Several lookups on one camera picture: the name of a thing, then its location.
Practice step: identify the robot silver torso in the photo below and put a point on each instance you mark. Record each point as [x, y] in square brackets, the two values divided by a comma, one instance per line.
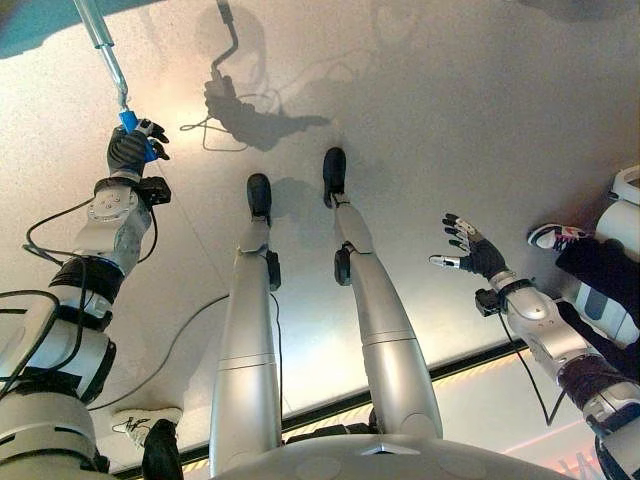
[380, 457]

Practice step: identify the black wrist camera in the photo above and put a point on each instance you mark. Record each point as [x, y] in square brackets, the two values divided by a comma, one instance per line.
[156, 190]
[486, 301]

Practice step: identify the white shoe with black scribble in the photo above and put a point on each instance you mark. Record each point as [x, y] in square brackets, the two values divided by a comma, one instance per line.
[132, 422]

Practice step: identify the robot left silver leg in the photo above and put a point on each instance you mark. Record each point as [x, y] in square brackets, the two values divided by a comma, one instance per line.
[247, 350]

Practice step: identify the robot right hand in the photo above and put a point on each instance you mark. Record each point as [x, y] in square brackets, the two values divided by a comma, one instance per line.
[484, 257]

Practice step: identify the white grey device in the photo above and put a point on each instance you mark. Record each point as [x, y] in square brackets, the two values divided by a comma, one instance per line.
[600, 310]

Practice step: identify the robot right dark foot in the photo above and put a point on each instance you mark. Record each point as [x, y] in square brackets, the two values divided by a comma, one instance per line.
[334, 170]

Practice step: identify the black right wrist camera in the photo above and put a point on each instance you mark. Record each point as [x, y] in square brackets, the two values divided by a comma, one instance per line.
[486, 301]

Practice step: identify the robot silver leg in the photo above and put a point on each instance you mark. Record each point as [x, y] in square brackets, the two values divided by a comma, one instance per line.
[247, 350]
[385, 340]

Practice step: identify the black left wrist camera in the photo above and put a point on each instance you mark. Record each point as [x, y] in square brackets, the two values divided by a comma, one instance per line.
[156, 190]

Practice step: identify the black floor strip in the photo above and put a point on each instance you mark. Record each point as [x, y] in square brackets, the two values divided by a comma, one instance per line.
[465, 366]

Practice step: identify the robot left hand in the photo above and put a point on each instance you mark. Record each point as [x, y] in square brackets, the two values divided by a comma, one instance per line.
[125, 150]

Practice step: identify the silver metal crank rod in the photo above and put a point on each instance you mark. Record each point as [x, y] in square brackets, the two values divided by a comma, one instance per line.
[107, 56]

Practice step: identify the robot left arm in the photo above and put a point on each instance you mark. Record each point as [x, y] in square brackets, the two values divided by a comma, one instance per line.
[75, 345]

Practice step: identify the white rounded machine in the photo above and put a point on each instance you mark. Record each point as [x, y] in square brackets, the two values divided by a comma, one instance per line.
[620, 220]

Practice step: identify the white red navy shoe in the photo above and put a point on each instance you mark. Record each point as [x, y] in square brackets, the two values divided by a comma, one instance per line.
[555, 236]

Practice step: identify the teal hospital bed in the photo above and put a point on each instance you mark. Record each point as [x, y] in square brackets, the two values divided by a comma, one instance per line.
[35, 25]

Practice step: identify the robot right silver leg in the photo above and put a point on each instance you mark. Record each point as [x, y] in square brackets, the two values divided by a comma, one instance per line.
[385, 340]

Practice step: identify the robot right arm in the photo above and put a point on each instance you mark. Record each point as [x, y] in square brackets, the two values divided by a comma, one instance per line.
[550, 335]

